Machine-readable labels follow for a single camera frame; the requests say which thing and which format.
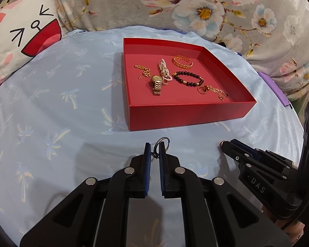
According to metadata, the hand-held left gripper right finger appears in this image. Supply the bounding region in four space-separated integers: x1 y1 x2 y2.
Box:
158 142 293 247

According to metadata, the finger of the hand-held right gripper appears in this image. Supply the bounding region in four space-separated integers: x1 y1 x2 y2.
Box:
231 138 301 184
220 140 302 212

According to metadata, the black bead bracelet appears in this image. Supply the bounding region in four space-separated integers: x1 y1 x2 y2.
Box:
173 71 204 87

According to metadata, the person's right hand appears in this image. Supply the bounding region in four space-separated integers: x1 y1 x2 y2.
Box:
261 205 306 247

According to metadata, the gold wristwatch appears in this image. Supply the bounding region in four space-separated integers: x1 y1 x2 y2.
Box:
150 74 164 96

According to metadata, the green cloth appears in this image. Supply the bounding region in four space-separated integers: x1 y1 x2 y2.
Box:
289 93 309 119

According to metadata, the white pearl bracelet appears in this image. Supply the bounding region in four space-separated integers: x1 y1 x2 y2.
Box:
158 58 174 83

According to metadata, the purple flat pad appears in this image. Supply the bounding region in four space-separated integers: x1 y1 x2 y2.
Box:
258 71 293 108

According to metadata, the rose gold chain bracelet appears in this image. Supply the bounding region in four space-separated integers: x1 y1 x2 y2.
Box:
208 85 231 101

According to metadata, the cat face pillow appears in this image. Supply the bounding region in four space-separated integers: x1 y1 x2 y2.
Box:
0 0 63 92

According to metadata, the grey floral blanket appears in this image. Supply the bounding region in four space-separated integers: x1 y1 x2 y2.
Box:
10 0 309 104

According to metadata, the red cardboard box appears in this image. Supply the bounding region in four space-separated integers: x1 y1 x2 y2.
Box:
123 37 257 132

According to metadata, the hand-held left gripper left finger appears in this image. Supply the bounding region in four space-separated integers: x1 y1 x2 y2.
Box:
19 142 152 247

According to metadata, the gold chain necklace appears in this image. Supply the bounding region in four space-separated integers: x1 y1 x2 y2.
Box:
134 65 151 80

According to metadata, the silver ring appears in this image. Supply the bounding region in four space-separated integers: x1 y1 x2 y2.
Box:
152 136 171 160

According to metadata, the gold woven bangle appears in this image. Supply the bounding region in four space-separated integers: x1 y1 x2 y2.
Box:
173 55 194 70

